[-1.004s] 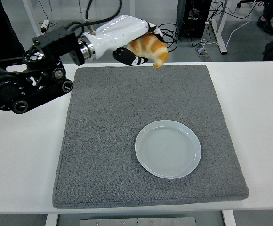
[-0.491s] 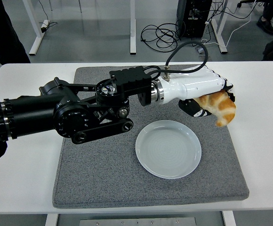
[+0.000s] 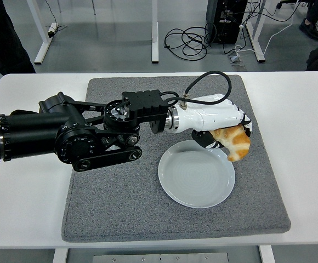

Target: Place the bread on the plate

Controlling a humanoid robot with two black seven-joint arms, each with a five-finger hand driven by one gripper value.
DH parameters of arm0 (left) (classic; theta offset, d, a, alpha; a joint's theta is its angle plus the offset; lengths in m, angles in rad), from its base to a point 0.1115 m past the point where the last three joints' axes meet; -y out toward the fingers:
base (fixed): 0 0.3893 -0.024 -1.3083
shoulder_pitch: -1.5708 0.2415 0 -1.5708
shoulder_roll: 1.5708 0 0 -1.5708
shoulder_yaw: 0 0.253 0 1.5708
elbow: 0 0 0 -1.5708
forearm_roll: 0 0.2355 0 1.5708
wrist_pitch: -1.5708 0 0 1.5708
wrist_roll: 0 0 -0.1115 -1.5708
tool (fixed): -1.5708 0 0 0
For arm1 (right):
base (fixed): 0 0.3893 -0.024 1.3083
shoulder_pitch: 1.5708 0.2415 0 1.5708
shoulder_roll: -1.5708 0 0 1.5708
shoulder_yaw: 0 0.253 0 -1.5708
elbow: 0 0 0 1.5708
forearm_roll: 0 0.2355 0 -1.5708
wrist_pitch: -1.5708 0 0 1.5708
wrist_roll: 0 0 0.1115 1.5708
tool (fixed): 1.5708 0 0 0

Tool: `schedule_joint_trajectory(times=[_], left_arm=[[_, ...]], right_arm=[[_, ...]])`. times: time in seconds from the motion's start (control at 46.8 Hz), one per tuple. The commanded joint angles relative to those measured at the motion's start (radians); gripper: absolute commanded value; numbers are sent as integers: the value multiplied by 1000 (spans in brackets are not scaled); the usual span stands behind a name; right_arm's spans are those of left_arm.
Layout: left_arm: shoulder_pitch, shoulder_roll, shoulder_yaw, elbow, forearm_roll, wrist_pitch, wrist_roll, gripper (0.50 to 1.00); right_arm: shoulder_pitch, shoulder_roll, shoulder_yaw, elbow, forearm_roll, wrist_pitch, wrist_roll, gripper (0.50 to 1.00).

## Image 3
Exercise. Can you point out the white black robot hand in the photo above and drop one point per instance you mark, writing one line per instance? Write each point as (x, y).
(208, 115)

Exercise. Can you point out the golden croissant bread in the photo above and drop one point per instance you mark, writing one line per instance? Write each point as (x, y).
(235, 142)

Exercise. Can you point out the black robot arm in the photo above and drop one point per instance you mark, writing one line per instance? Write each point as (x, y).
(33, 131)

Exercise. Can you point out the pale grey round plate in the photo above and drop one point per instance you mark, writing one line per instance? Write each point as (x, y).
(196, 180)

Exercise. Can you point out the grey metal plate with screws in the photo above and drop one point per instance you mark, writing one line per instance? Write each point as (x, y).
(161, 258)

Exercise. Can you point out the grey floor socket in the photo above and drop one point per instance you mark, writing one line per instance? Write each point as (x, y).
(234, 59)

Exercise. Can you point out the black computer tower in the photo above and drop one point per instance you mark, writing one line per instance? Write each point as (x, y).
(224, 33)

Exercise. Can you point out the grey fabric mat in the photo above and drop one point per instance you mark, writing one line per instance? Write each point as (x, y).
(148, 205)

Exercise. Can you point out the person's foot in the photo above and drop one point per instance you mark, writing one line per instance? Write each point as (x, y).
(311, 30)

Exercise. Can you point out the black chair base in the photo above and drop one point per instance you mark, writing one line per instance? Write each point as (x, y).
(282, 3)

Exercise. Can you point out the white table leg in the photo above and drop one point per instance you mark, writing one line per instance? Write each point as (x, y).
(59, 256)
(266, 254)

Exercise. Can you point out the white power strip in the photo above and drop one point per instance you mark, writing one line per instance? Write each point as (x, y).
(52, 28)

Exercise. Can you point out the person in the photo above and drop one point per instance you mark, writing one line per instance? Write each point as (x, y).
(0, 41)

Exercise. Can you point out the white desk leg frame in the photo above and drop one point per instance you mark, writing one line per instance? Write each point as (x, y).
(259, 53)
(37, 16)
(154, 41)

